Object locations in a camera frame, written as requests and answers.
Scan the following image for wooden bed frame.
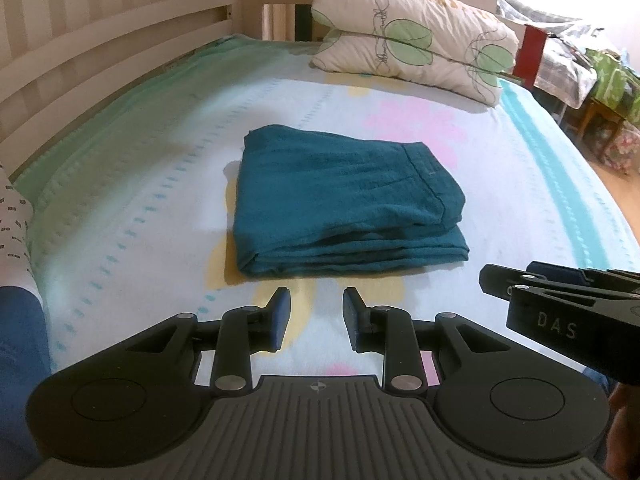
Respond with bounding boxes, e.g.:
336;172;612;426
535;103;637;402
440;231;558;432
0;0;316;181

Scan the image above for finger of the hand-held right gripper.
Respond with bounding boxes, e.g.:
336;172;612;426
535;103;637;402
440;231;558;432
527;261;640;288
479;265;640;307

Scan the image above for green patterned cloth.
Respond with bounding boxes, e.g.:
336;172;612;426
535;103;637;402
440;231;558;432
585;47;640;126

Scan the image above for white spotted cloth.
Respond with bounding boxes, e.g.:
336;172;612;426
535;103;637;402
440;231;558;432
0;162;43;306

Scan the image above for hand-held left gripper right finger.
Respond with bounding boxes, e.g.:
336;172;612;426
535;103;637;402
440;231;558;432
342;286;508;392

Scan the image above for person's right forearm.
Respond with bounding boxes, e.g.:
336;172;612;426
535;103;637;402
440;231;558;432
606;382;640;466

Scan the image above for red board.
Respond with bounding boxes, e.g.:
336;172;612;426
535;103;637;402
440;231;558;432
515;25;546;92

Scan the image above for grey checked bedding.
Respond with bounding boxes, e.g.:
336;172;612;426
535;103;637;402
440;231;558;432
495;0;601;111

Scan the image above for floral patterned bag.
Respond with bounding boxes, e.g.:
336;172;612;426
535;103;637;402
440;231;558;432
600;125;640;176

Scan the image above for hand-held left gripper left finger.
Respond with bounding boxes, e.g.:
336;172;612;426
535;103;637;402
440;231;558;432
122;286;292;392

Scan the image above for blue and white cloth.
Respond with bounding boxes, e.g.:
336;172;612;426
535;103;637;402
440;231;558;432
0;285;53;466

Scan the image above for teal pants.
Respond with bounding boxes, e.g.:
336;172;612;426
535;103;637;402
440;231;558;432
232;124;471;278

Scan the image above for wooden chair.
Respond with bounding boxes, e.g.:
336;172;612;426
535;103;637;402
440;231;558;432
577;97;626;148

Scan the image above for floral printed blanket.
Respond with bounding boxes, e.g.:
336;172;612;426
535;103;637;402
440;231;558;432
9;35;640;396

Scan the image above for white pillow green leaf print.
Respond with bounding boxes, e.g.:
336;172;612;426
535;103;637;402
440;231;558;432
308;30;502;107
311;0;519;77

